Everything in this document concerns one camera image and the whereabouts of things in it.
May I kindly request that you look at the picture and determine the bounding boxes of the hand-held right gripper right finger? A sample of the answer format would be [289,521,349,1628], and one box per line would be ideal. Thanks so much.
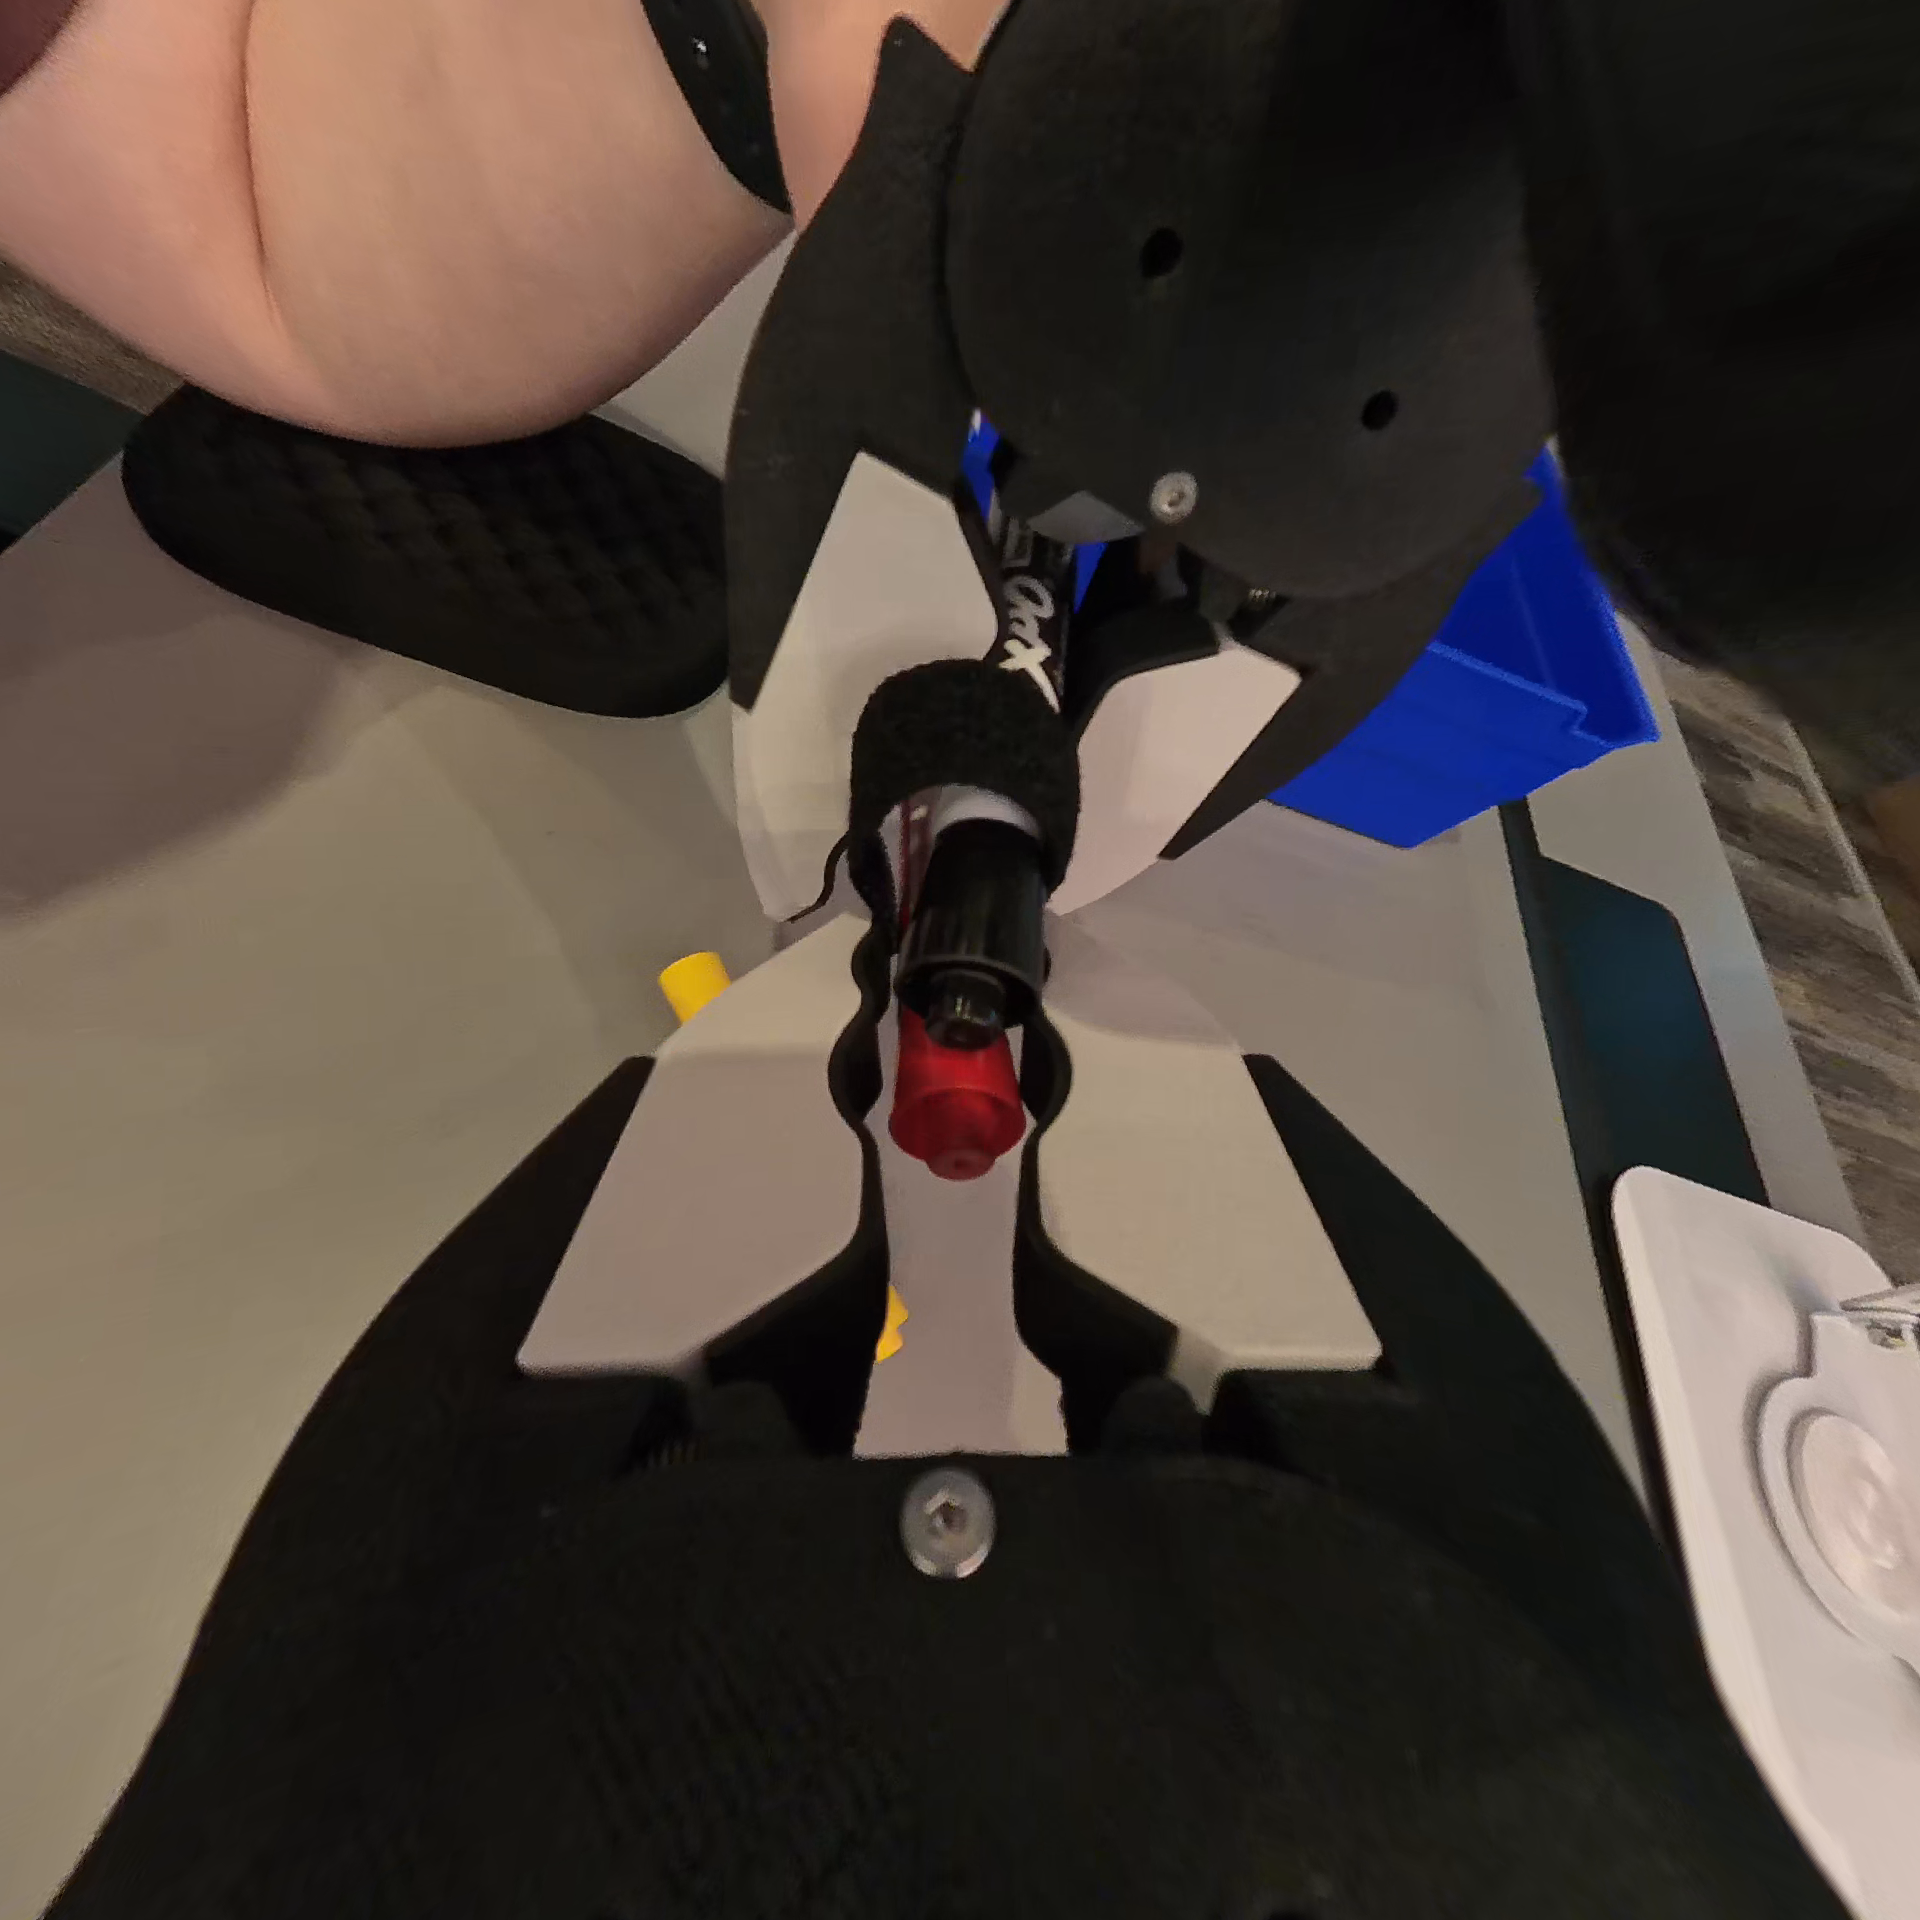
[1017,952,1387,1457]

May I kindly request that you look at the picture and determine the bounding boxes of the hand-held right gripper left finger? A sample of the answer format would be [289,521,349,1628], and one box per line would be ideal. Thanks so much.
[515,921,891,1457]

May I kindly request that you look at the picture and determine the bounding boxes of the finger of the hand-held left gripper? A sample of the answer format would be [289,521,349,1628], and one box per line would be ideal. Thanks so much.
[731,450,1004,924]
[1047,642,1308,919]

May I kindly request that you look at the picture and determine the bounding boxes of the black hook-and-loop strap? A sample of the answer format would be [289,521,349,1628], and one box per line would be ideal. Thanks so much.
[786,660,1086,927]

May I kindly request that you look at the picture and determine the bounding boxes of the yellow marker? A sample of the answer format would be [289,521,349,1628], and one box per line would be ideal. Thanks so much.
[657,948,912,1363]

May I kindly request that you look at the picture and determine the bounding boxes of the red cap marker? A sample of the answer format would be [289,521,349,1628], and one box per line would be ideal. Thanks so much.
[884,802,1030,1184]

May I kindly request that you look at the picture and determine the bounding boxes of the black cap marker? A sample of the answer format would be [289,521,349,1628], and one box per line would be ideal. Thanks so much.
[893,515,1083,1050]

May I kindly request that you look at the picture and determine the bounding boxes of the person's left forearm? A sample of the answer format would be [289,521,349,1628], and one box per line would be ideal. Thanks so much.
[0,0,799,450]

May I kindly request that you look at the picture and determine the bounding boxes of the person's left hand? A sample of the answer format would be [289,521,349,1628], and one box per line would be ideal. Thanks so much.
[757,0,911,224]

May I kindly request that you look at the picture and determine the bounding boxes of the blue plastic bin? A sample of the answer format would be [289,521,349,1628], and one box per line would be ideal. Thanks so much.
[961,420,1664,851]

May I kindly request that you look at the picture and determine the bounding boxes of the black wrist band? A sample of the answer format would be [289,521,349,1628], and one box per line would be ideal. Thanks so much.
[637,0,799,216]

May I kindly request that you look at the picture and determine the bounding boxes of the white plastic stand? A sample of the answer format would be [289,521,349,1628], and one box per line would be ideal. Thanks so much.
[1613,1166,1920,1920]

